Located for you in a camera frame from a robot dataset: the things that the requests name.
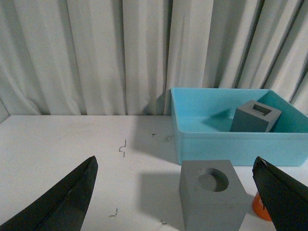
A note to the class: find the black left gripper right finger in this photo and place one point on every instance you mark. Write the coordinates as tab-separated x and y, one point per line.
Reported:
285	198

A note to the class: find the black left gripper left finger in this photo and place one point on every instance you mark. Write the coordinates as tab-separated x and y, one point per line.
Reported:
63	207

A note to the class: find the orange cylinder part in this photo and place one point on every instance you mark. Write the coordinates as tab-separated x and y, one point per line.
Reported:
259	208

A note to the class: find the gray block with round hole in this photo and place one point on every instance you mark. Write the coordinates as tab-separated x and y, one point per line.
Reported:
212	196

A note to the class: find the gray block with square hole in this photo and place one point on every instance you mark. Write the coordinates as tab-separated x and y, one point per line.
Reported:
254	116

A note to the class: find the light blue plastic box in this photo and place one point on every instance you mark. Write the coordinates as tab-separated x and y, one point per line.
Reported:
202	119

